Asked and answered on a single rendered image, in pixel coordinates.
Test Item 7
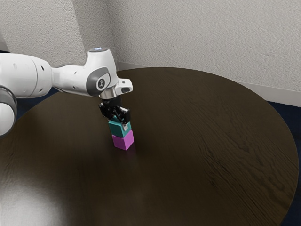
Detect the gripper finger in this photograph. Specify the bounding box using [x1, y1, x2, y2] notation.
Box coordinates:
[113, 106, 131, 131]
[98, 104, 115, 121]

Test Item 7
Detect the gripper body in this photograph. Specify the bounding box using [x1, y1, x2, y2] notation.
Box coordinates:
[100, 95, 123, 112]

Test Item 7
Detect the teal block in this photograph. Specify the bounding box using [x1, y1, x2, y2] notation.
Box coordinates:
[108, 115, 131, 137]

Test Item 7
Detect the magenta block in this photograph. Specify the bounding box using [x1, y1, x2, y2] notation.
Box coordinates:
[111, 129, 135, 150]

